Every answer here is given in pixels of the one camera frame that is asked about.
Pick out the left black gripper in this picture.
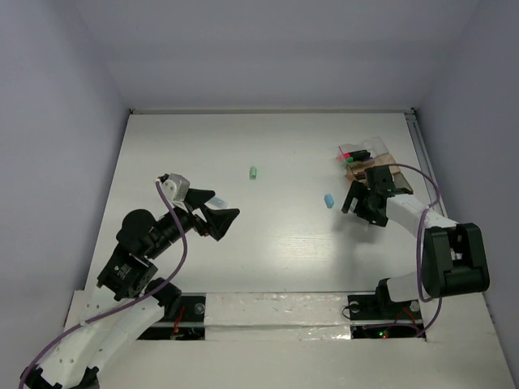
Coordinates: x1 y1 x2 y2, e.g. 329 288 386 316
148 187 240 257

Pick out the light blue highlighter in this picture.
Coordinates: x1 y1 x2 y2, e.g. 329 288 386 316
208 196 228 210

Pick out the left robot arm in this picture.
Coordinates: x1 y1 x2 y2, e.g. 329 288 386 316
19 189 240 388

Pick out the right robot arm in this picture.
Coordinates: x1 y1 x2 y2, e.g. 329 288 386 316
341 165 491 318

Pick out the green highlighter in container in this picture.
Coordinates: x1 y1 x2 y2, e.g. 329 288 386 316
341 157 356 166

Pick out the blue highlighter cap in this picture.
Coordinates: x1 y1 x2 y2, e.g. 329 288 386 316
324 194 335 209

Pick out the clear organizer container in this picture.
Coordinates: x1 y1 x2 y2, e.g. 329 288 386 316
337 137 413 191

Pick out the green highlighter cap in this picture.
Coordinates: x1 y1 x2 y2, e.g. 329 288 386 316
249 166 258 180

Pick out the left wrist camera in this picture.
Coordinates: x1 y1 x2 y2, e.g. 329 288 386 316
158 173 191 203

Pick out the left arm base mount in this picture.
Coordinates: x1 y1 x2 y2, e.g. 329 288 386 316
138 293 206 341

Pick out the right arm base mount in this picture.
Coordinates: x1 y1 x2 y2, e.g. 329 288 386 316
341 279 426 340

